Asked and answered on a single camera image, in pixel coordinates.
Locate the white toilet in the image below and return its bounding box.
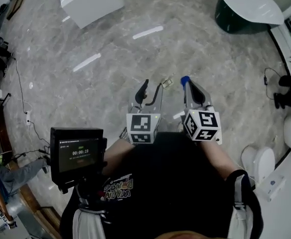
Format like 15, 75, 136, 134
240, 145, 276, 184

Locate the person's left forearm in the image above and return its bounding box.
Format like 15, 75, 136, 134
103, 138, 134, 174

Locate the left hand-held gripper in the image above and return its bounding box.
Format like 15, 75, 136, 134
125, 79, 164, 144

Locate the silver wrist band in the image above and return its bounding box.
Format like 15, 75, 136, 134
122, 128, 132, 142

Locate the black charger cable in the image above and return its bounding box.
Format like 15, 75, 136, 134
263, 67, 286, 101

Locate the black chest monitor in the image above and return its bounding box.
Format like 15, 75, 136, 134
50, 127, 108, 194

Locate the brown wooden platform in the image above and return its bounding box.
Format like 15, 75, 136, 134
5, 0, 28, 21

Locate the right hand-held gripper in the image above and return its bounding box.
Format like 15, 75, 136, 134
181, 80, 222, 142

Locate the person's right forearm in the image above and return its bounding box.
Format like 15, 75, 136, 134
197, 139, 238, 180

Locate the person's black t-shirt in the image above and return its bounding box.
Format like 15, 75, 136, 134
59, 132, 263, 239

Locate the black floor cable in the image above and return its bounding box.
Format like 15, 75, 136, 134
12, 57, 51, 156

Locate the green white bathtub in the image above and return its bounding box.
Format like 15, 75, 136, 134
214, 0, 285, 34

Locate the white box with blue logo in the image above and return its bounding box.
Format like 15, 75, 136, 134
256, 169, 287, 203

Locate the white harness strap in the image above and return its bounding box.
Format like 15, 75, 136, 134
229, 174, 253, 239
72, 207, 106, 239

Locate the white block island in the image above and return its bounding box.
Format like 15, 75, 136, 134
58, 0, 125, 29

